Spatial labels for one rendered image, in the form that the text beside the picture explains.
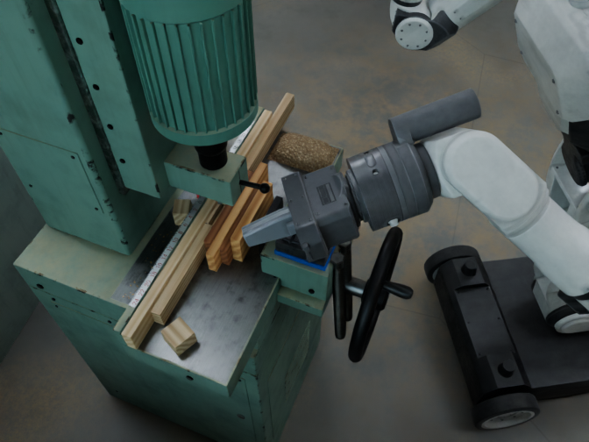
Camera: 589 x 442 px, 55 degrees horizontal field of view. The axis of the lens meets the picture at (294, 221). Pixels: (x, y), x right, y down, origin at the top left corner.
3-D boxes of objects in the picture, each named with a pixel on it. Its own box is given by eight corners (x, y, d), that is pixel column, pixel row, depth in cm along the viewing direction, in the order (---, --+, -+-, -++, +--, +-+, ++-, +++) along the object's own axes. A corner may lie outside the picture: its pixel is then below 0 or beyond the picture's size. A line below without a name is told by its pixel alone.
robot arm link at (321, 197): (318, 286, 64) (419, 249, 63) (293, 230, 57) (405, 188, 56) (297, 212, 73) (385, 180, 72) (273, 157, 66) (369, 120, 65)
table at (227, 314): (278, 421, 98) (278, 409, 93) (127, 358, 105) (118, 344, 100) (380, 176, 131) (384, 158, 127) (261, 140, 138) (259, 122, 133)
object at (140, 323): (137, 350, 99) (130, 338, 95) (127, 345, 100) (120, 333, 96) (273, 127, 132) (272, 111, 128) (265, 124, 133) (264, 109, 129)
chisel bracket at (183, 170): (234, 212, 107) (230, 182, 100) (169, 190, 110) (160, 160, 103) (251, 184, 111) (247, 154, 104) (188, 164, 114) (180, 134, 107)
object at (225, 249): (229, 266, 110) (226, 251, 106) (222, 263, 110) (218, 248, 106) (264, 203, 119) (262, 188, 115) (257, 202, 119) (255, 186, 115)
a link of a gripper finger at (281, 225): (239, 228, 64) (291, 209, 64) (249, 245, 66) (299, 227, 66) (241, 238, 63) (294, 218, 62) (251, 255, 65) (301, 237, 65)
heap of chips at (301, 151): (325, 176, 123) (326, 165, 120) (266, 159, 126) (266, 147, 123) (339, 149, 128) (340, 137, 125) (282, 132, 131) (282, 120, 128)
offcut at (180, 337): (164, 339, 100) (159, 331, 98) (182, 324, 102) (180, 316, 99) (178, 356, 99) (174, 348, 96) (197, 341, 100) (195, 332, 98)
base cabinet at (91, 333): (269, 466, 173) (257, 381, 116) (108, 395, 186) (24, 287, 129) (321, 340, 197) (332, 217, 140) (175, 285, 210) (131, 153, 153)
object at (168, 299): (164, 325, 102) (159, 315, 99) (154, 321, 103) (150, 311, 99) (294, 107, 137) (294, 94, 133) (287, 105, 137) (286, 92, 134)
